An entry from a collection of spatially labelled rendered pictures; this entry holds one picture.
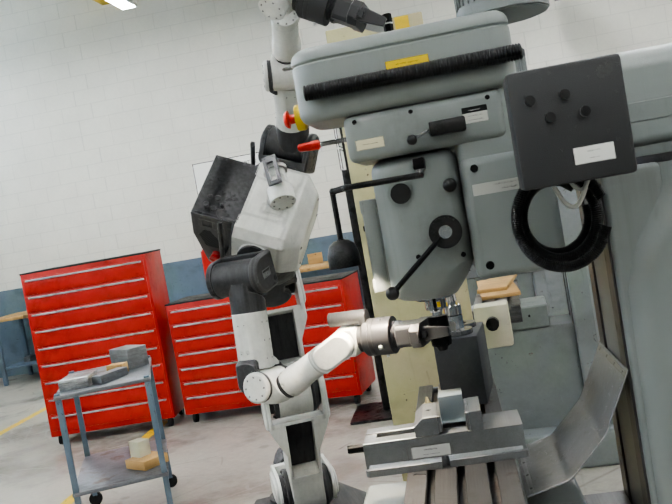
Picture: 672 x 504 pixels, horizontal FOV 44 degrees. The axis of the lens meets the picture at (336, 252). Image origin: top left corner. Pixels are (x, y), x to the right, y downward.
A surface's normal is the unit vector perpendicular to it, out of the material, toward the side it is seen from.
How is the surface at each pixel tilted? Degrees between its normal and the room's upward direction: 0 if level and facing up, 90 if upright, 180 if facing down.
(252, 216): 58
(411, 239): 90
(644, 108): 90
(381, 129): 90
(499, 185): 90
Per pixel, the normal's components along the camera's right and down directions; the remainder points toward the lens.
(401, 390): -0.13, 0.07
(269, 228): 0.07, -0.51
